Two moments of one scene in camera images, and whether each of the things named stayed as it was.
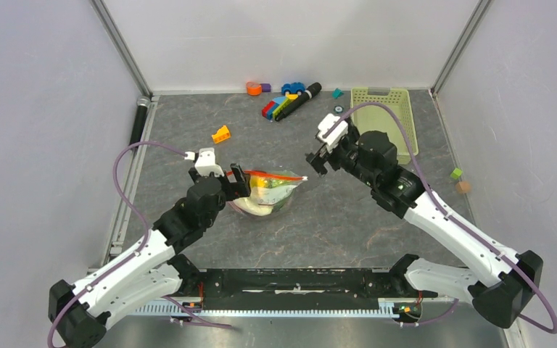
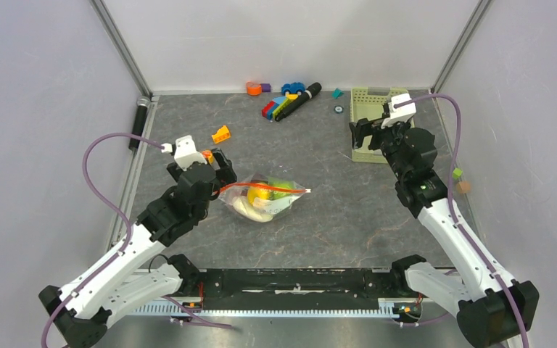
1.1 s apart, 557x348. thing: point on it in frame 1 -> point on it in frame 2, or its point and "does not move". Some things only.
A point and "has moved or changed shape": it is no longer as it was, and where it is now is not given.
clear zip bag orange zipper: (270, 193) has moved or changed shape
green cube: (456, 173) does not move
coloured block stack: (276, 105) does not move
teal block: (337, 93) does not move
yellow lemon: (257, 182) -> (258, 193)
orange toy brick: (221, 135) does not move
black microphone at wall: (143, 104) does not move
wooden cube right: (463, 186) does not move
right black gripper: (318, 159) -> (363, 127)
